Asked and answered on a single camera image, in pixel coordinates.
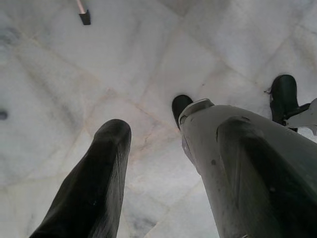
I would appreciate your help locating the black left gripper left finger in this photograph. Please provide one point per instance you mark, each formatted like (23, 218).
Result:
(94, 188)

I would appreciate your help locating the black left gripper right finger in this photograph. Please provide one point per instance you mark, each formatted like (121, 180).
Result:
(267, 188)

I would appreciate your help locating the robot grey left leg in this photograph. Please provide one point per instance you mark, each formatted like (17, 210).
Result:
(205, 153)

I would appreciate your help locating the robot black right foot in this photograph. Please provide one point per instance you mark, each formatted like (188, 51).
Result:
(283, 94)

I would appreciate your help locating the robot black foot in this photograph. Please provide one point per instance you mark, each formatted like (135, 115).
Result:
(179, 106)
(283, 94)

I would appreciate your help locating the robot black left foot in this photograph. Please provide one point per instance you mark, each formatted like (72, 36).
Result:
(179, 106)

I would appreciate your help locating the silver metal clothes rack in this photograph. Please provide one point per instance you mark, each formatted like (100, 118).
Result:
(85, 18)

